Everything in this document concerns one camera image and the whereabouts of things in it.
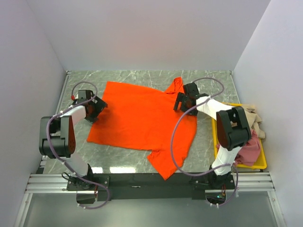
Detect orange t shirt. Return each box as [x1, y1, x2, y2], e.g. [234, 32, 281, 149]
[87, 77, 197, 180]

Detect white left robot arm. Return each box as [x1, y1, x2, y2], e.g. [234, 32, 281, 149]
[39, 90, 108, 190]

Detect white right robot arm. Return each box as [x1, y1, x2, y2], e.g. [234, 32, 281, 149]
[170, 82, 251, 189]

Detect yellow plastic bin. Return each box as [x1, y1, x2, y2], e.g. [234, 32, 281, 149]
[223, 103, 267, 170]

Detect beige t shirt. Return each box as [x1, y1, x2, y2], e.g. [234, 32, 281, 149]
[233, 105, 266, 139]

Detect black base crossbar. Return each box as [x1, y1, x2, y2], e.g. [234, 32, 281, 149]
[67, 173, 235, 204]

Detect pink t shirt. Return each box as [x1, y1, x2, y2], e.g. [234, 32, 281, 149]
[235, 130, 261, 166]

